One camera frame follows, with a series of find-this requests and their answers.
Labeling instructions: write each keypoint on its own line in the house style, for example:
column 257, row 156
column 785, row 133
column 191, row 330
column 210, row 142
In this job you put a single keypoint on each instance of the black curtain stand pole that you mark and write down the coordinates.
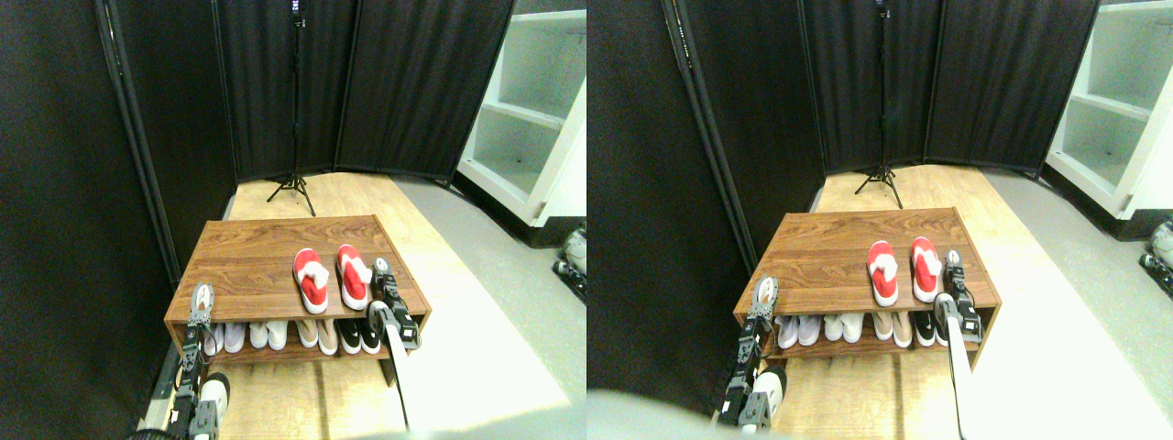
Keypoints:
column 710, row 137
column 137, row 137

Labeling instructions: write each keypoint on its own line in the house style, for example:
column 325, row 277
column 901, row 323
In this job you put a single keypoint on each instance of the white shelf unit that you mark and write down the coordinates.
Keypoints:
column 1100, row 128
column 513, row 137

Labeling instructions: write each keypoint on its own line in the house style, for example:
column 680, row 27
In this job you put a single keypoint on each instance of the grey and black device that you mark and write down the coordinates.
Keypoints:
column 575, row 252
column 1162, row 247

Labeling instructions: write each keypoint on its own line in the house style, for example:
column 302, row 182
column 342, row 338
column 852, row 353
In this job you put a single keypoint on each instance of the grey curtain stand foot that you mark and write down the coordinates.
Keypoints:
column 165, row 376

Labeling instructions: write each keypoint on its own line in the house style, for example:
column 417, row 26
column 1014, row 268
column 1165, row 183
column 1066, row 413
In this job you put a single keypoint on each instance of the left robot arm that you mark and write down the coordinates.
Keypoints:
column 197, row 403
column 756, row 399

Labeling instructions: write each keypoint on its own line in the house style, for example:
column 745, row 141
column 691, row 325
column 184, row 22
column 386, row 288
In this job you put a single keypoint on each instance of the lilac shoe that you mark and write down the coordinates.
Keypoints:
column 809, row 331
column 788, row 332
column 235, row 337
column 217, row 341

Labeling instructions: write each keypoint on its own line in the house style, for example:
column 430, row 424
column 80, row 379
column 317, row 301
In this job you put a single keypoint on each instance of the beige shoe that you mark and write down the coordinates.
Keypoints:
column 903, row 332
column 327, row 339
column 882, row 327
column 307, row 334

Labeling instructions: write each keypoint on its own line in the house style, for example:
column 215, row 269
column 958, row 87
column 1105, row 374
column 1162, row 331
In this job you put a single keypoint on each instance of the red shoe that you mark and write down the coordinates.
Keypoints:
column 354, row 286
column 313, row 293
column 885, row 286
column 926, row 279

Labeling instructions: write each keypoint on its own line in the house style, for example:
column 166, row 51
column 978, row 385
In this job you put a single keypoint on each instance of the black shoe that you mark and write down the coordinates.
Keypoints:
column 367, row 341
column 349, row 339
column 924, row 331

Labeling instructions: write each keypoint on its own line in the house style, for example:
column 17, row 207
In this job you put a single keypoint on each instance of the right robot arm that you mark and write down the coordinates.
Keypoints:
column 958, row 367
column 399, row 367

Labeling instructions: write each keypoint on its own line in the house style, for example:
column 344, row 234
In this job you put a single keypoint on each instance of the white shoe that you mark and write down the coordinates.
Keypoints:
column 851, row 329
column 277, row 336
column 833, row 329
column 258, row 335

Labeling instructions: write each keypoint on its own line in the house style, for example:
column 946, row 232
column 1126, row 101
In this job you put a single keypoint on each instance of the brown shoe rack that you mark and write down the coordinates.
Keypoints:
column 825, row 261
column 247, row 266

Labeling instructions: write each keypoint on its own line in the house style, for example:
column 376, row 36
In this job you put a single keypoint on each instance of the black tripod stand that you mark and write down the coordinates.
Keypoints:
column 297, row 92
column 883, row 92

